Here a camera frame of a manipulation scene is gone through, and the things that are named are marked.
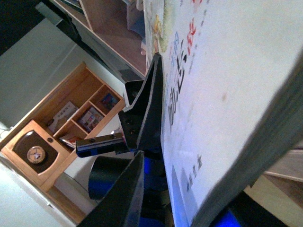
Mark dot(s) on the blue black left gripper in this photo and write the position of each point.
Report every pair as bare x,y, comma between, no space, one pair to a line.
141,125

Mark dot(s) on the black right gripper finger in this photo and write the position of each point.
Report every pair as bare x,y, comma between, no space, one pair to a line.
122,204

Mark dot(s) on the white illustrated book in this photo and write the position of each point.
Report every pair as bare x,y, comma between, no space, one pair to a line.
232,96

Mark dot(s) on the black round stool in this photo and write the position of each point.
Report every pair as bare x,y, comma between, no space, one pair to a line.
104,173

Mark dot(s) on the orange wooden bookcase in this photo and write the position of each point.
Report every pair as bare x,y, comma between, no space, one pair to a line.
80,106

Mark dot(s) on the round wooden clock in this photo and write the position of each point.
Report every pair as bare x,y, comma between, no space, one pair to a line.
36,155

